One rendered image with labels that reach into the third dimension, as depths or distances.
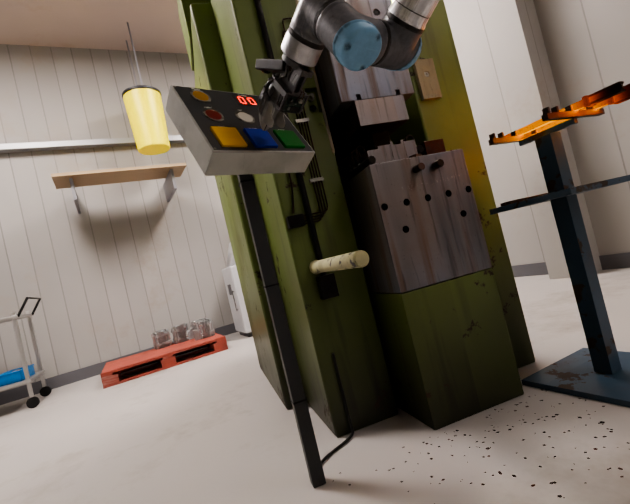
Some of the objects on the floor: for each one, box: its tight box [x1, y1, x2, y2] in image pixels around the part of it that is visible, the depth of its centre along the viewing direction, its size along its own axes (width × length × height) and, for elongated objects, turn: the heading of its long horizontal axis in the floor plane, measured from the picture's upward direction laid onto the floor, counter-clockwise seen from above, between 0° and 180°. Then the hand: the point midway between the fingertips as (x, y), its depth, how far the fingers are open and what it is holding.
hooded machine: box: [222, 243, 253, 337], centre depth 459 cm, size 66×54×120 cm
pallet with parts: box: [100, 318, 228, 389], centre depth 393 cm, size 115×78×32 cm
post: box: [237, 174, 326, 488], centre depth 116 cm, size 4×4×108 cm
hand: (264, 124), depth 105 cm, fingers closed
